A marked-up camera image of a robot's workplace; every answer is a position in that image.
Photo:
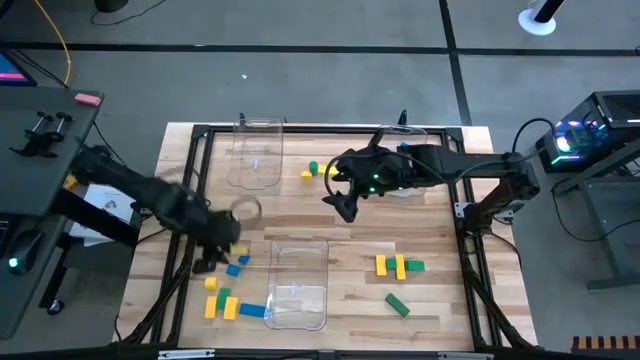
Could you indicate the white base black pole stand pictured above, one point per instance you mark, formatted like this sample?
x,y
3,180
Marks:
x,y
537,20

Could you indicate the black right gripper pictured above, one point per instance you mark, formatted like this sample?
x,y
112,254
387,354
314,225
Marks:
x,y
357,190

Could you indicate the dark grey side desk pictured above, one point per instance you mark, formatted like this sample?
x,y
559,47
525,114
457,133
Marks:
x,y
30,175

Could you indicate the small yellow cube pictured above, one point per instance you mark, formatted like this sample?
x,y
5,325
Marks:
x,y
211,283

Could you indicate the black chair caster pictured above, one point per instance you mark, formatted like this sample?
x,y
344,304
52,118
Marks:
x,y
55,306

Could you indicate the yellow tape label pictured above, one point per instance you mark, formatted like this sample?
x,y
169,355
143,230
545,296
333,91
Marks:
x,y
239,248

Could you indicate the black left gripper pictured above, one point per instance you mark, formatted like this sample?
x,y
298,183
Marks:
x,y
220,232

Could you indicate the small yellow block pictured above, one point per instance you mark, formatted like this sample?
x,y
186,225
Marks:
x,y
306,174

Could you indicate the silver metal bracket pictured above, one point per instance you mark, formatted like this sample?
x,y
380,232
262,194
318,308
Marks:
x,y
465,356
186,354

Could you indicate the long green block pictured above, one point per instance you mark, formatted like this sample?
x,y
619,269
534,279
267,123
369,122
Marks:
x,y
397,305

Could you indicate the white paper sheet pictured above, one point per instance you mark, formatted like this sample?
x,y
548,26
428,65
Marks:
x,y
107,202

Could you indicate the black computer tower with lights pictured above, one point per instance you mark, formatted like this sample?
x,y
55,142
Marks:
x,y
590,130

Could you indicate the black computer mouse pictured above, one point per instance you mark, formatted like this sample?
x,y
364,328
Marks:
x,y
22,250

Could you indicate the pink eraser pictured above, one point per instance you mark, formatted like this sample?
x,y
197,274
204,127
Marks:
x,y
87,99

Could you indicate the black round base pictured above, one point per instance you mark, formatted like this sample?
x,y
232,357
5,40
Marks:
x,y
111,4

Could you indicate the small blue block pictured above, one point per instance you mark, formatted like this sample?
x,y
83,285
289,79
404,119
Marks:
x,y
232,270
243,259

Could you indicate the yellow rectangular block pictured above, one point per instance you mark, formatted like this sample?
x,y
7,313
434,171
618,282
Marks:
x,y
381,265
211,307
231,308

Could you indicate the small green block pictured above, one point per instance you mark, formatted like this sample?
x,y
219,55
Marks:
x,y
391,263

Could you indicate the yellow black small object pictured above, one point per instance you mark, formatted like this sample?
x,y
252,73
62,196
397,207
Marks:
x,y
70,182

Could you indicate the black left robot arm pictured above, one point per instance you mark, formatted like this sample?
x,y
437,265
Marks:
x,y
150,192

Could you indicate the black aluminium table frame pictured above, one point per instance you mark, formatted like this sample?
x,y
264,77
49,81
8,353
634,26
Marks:
x,y
325,129

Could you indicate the computer screen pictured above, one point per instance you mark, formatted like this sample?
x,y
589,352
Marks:
x,y
12,70

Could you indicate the clear plastic bin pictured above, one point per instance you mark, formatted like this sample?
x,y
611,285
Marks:
x,y
295,280
255,150
387,137

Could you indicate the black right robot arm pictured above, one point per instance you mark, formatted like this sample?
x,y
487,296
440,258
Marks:
x,y
475,162

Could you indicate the orange black striped object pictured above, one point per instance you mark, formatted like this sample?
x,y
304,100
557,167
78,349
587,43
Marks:
x,y
605,342

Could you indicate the long yellow block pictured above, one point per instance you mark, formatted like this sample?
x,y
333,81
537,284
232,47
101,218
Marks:
x,y
400,267
325,170

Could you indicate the green cylinder block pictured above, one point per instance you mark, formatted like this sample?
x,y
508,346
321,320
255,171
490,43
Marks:
x,y
313,168

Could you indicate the dark grey metal table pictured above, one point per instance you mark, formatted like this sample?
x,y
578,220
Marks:
x,y
595,170

